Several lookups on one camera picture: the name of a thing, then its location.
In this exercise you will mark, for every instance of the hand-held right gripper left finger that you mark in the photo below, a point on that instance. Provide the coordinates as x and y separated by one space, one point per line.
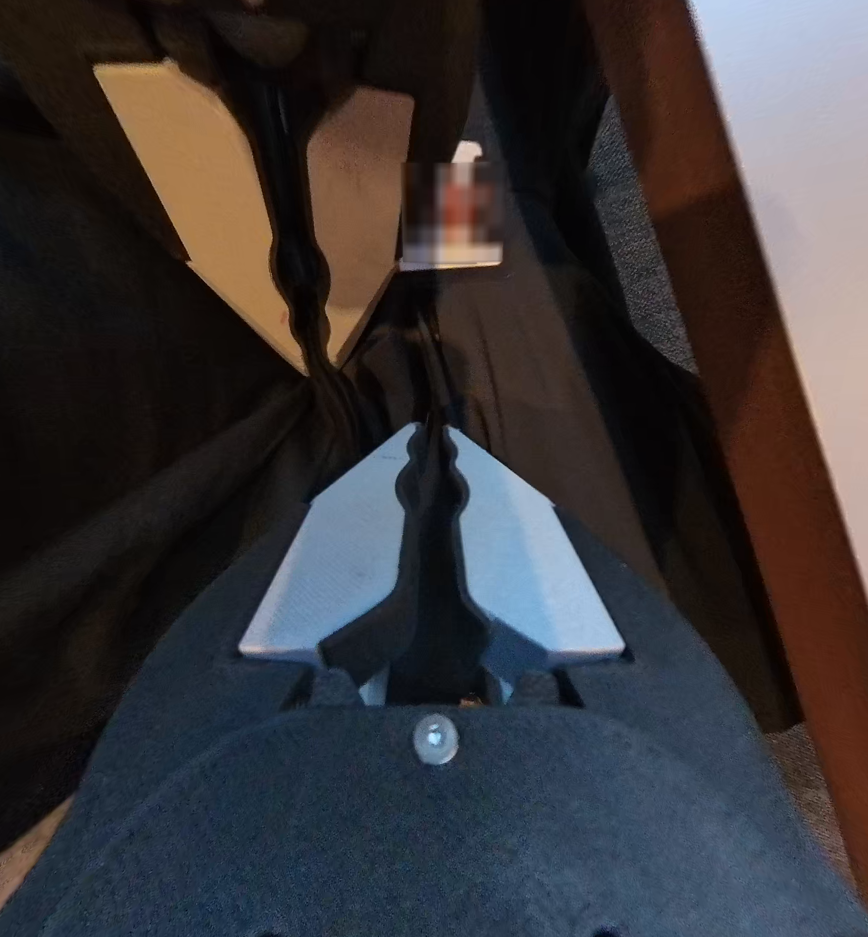
331 571

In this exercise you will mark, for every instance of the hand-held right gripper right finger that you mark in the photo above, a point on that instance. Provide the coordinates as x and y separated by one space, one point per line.
536 571

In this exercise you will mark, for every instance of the white badge card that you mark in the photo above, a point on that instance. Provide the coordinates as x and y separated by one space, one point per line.
469 151

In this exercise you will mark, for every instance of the wooden desk leg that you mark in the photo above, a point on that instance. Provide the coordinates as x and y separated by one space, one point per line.
734 329

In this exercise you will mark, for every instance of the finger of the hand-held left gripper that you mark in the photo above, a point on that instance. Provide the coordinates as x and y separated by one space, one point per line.
360 190
199 168

